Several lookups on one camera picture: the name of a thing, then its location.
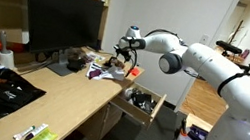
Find light wooden desk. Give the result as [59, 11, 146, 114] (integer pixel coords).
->
[0, 32, 148, 140]

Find red plastic case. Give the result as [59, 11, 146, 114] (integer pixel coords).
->
[126, 65, 141, 78]

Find open wooden drawer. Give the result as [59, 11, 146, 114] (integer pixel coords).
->
[107, 78, 169, 131]

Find purple cloth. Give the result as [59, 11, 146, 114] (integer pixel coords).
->
[88, 67, 104, 80]

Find small white tube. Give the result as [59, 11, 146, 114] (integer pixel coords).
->
[12, 121, 37, 140]

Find white cup with brush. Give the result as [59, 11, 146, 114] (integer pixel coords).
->
[0, 29, 20, 71]

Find purple plastic parts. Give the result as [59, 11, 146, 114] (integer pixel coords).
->
[184, 122, 208, 140]

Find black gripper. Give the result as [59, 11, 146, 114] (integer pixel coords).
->
[108, 42, 136, 71]

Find brown coat rack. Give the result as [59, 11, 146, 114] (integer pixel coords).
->
[226, 18, 247, 48]

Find black computer monitor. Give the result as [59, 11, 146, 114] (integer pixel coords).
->
[13, 0, 107, 82]

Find white wall switch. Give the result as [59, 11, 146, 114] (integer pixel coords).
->
[198, 33, 211, 47]

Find black band on arm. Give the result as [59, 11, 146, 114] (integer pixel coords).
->
[216, 68, 250, 102]

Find black and white tube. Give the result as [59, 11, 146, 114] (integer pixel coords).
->
[24, 119, 51, 140]

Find white bag in drawer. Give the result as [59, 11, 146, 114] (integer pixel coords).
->
[118, 86, 135, 103]

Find green packet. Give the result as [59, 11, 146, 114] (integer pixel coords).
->
[26, 125, 60, 140]

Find white folded papers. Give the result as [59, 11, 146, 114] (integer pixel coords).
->
[85, 60, 127, 85]

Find black items in drawer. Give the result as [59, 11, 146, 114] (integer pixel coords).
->
[128, 89, 160, 116]

